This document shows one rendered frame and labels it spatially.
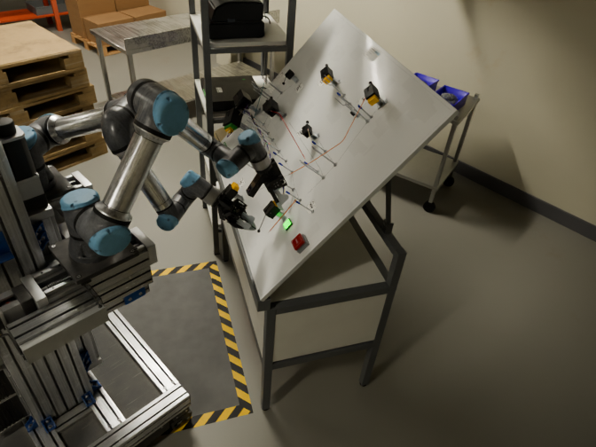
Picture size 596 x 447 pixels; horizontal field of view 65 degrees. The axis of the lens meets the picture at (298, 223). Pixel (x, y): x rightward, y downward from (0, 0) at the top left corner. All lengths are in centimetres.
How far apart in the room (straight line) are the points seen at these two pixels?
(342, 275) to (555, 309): 187
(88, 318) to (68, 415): 89
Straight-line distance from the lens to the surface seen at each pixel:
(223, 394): 269
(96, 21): 680
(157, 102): 142
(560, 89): 413
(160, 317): 304
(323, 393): 271
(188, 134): 170
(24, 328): 171
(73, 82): 427
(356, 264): 221
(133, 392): 252
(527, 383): 313
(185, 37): 470
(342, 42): 241
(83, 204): 159
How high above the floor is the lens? 231
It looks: 39 degrees down
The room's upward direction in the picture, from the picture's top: 5 degrees clockwise
